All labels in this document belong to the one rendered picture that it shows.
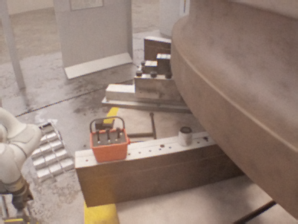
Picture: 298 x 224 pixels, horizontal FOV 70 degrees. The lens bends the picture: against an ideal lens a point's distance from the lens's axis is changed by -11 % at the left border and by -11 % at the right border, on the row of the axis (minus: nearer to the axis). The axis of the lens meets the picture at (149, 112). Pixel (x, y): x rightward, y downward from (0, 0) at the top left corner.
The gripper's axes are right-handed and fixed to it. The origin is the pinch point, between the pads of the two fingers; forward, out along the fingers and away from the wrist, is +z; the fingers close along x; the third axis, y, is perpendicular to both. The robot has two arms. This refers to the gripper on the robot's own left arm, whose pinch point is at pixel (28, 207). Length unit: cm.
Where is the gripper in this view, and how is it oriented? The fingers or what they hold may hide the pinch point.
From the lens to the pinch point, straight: 125.3
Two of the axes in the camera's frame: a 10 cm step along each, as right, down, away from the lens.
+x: -2.2, -5.3, 8.2
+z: 0.0, 8.4, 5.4
